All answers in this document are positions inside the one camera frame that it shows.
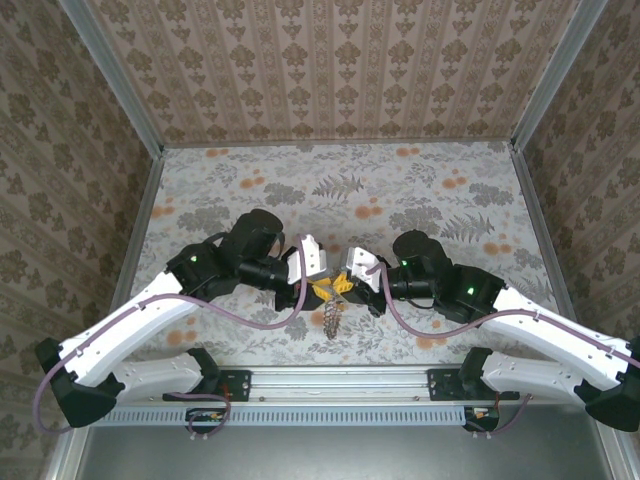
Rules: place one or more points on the metal keyring of small rings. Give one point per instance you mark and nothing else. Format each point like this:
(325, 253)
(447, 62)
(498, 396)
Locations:
(332, 320)

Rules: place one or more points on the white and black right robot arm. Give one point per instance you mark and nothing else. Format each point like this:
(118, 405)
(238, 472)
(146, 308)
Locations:
(550, 350)

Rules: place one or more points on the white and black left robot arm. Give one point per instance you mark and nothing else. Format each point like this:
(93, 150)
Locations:
(135, 330)

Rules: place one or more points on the floral table cover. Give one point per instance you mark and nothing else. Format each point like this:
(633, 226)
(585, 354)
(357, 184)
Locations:
(400, 175)

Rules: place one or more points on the grey metal panel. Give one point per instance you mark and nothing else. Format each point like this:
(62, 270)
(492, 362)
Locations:
(325, 455)

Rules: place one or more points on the aluminium mounting rail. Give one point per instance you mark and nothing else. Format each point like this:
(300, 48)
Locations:
(340, 382)

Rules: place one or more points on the aluminium side frame rail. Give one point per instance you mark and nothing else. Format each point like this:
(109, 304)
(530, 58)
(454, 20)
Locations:
(540, 225)
(142, 210)

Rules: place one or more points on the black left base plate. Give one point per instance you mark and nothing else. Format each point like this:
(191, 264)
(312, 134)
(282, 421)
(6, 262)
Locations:
(240, 385)

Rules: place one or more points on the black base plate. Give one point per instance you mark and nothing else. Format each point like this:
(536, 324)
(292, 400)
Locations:
(440, 385)
(240, 385)

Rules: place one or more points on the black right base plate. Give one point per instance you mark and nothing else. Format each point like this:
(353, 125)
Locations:
(440, 385)

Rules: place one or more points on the aluminium frame post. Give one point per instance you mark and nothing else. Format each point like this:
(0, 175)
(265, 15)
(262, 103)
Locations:
(552, 75)
(119, 80)

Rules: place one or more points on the aluminium lower frame rail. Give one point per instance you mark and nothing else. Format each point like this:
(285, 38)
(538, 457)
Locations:
(60, 460)
(622, 460)

